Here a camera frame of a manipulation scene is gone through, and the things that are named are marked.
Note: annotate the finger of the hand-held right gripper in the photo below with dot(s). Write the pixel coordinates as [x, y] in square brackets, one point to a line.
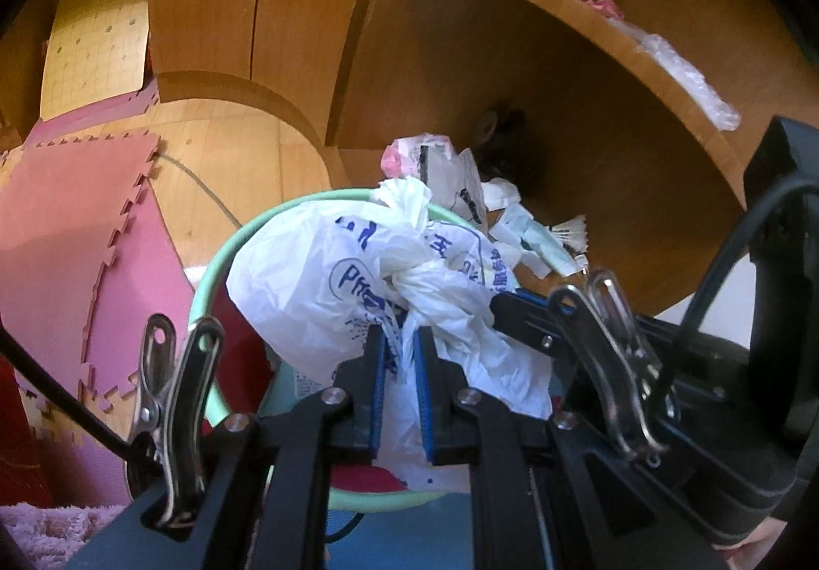
[521, 317]

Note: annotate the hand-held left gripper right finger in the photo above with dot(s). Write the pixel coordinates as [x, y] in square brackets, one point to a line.
[425, 391]

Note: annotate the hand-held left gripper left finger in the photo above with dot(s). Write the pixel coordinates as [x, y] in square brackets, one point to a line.
[377, 391]

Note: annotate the white plastic tray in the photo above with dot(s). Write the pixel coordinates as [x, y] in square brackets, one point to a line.
[512, 228]

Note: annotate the white plastic bag blue print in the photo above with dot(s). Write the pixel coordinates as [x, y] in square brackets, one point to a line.
[307, 288]

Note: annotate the white tissue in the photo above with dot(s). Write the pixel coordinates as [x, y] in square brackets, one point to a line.
[499, 192]

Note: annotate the red basin with green rim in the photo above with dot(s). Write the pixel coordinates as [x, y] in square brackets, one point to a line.
[240, 340]

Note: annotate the wooden corner shelf unit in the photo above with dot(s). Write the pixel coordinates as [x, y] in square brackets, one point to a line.
[608, 160]

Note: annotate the light green face mask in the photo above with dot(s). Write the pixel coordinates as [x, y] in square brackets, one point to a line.
[544, 244]

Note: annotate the white feather shuttlecock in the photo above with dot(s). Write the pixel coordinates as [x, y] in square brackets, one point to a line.
[572, 234]

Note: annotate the metal spring clip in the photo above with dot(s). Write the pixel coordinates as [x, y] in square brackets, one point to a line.
[624, 365]
[185, 416]

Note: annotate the blue cloth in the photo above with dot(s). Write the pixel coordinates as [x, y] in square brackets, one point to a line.
[409, 535]

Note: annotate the grey printed paper bag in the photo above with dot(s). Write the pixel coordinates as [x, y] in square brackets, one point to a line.
[457, 186]

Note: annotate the dark object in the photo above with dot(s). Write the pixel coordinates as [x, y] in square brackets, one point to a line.
[505, 160]

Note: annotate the clear plastic wrap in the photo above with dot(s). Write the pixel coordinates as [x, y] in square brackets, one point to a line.
[684, 77]

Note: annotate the pink wrapper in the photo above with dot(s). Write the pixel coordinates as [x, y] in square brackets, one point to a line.
[604, 8]

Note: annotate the pink foam mat tile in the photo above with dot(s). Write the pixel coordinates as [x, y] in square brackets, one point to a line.
[64, 237]
[89, 122]

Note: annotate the pink fluffy rug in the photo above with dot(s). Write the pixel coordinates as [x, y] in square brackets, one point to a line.
[51, 535]

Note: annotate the red cloth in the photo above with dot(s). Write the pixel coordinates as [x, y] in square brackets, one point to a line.
[19, 448]

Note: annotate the wooden wardrobe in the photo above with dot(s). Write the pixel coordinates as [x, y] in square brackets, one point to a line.
[205, 1]

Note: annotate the yellow grid board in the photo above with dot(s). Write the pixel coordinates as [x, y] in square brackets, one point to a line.
[96, 52]

